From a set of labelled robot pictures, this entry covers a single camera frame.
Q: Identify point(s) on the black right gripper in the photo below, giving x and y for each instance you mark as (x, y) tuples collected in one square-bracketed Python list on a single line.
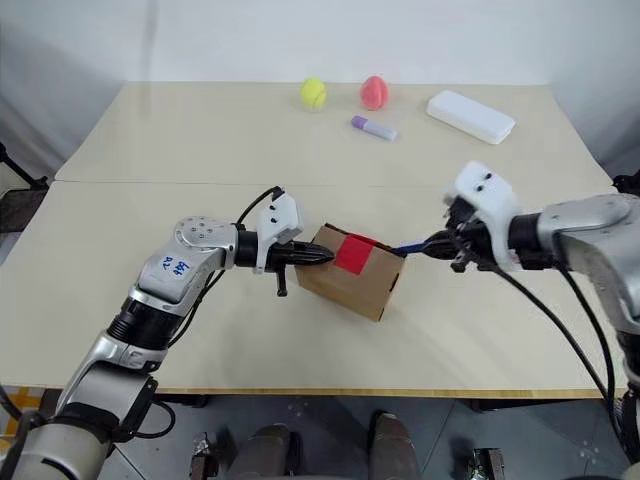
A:
[(467, 235)]

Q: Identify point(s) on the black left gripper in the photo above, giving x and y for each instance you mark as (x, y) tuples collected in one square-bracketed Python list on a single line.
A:
[(282, 256)]

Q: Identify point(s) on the brown cardboard box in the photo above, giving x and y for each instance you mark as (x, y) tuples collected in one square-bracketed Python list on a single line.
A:
[(350, 292)]

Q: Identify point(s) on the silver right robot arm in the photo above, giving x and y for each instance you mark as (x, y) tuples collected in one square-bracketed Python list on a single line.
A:
[(590, 220)]

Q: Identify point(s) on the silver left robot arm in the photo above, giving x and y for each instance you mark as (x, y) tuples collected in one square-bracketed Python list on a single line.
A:
[(165, 280)]

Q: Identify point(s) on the red tape strip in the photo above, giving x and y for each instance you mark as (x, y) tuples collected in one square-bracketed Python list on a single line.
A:
[(352, 255)]

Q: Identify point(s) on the white rectangular case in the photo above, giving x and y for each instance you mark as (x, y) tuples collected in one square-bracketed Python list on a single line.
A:
[(470, 116)]

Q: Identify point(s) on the purple capped marker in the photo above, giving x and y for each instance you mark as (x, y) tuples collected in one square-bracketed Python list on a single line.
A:
[(372, 128)]

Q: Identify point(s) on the yellow tennis ball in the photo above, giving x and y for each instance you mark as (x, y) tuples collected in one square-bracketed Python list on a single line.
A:
[(313, 92)]

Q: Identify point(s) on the pink peach toy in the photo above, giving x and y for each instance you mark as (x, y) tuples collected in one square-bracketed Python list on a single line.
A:
[(374, 92)]

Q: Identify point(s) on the dark stand part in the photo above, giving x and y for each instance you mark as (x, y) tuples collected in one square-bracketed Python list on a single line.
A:
[(627, 184)]

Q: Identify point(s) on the grey rounded shape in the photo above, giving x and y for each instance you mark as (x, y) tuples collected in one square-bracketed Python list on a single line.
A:
[(395, 445), (270, 452)]

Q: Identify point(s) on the shiny metal foot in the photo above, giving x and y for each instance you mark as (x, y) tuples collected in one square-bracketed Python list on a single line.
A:
[(205, 457)]

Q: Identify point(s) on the black tripod stand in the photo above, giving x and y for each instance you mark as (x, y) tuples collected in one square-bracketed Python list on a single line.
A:
[(20, 172)]

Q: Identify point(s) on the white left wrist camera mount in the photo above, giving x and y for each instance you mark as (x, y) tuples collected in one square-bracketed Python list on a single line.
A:
[(280, 215)]

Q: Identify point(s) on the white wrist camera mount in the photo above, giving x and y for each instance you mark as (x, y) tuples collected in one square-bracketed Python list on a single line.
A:
[(280, 215), (487, 192)]

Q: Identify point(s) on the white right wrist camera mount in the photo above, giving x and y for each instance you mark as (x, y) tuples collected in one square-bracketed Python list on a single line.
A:
[(487, 192)]

